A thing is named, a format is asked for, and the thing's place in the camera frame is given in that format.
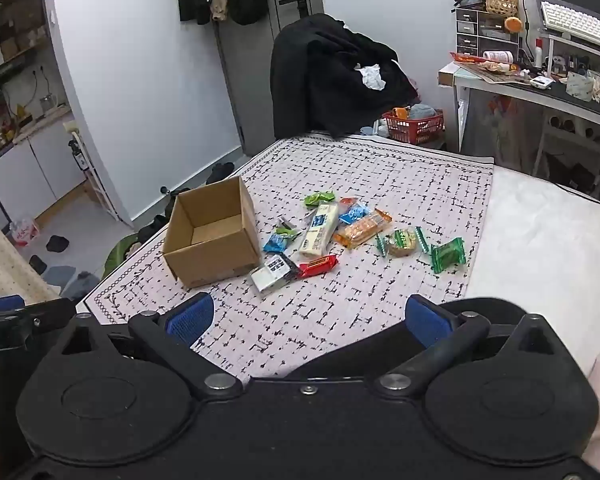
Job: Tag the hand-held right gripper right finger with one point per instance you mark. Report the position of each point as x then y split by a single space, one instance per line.
430 320

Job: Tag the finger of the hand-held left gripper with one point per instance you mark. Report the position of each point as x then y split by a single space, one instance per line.
50 310
2 303

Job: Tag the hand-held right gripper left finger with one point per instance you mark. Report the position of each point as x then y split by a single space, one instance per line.
192 317

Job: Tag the brown cardboard box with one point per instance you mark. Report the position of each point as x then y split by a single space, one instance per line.
215 260

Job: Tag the dark green snack packet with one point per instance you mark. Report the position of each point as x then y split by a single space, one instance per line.
448 256

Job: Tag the clear green-ended cake packet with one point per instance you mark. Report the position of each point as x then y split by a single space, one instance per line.
401 242

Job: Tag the black and white snack packet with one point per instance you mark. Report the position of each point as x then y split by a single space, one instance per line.
272 275

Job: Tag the small blue snack packet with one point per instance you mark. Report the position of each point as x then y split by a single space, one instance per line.
276 245

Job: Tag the clear orange cracker packet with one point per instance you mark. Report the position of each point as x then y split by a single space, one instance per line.
362 230

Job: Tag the red snack packet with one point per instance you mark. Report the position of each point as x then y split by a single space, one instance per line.
319 266

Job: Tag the small green snack packet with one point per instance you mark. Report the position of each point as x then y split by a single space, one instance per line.
289 232

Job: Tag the large blue snack packet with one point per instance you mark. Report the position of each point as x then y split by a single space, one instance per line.
355 214

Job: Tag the long white snack packet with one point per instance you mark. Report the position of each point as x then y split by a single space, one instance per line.
320 230

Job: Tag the light green snack packet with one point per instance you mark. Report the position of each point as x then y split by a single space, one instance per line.
319 200

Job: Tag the grey fluffy rug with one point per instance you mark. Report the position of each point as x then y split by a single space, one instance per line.
67 277

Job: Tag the table with dotted tablecloth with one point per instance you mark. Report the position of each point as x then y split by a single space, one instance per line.
5 260

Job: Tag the black sock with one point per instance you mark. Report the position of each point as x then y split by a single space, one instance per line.
57 243

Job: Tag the red white bottle pack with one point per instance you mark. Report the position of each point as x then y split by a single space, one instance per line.
25 232

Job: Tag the green cartoon rug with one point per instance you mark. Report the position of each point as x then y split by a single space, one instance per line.
117 257

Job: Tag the black shoe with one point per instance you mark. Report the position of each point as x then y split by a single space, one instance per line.
152 230
169 207

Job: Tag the white bed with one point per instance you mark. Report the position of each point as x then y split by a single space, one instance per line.
530 240

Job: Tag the white narrow rack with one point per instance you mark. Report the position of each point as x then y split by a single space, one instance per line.
97 185

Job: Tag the white kitchen cabinet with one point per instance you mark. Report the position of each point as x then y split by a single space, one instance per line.
35 170

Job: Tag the white black-patterned mat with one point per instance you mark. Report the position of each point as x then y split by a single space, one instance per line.
380 185

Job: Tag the black slipper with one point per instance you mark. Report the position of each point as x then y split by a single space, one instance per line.
221 172

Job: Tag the red plastic basket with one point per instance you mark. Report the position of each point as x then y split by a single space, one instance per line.
415 130

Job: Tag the light blue white cloth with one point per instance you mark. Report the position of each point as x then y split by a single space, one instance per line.
374 128

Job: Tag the grey-blue cloth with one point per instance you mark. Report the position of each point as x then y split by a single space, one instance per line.
422 111

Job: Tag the range hood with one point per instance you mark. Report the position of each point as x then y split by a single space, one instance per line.
0 77

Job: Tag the white crumpled cloth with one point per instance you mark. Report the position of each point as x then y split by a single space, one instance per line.
371 77

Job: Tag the grey door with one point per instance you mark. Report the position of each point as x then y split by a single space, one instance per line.
250 70

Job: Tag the small white device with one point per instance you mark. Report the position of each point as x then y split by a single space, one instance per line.
541 82

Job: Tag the red flat package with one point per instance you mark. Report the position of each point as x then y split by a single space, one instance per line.
467 58

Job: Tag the black coat on chair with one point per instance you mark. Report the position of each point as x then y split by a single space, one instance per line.
320 75

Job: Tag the white printed roll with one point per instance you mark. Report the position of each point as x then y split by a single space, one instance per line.
499 56

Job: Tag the stacked cardboard boxes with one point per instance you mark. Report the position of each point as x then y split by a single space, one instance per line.
22 25

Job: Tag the cotton swab box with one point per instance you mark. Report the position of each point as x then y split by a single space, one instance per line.
590 87

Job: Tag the white bottle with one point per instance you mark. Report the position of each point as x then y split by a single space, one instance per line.
539 55

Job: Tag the grey drawer organizer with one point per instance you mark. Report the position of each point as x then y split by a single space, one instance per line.
472 32

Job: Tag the orange plush toy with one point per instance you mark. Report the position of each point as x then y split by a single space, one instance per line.
514 24

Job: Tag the wicker basket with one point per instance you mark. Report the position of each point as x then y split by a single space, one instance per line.
502 4

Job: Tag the white keyboard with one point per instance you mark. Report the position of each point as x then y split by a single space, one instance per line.
577 22

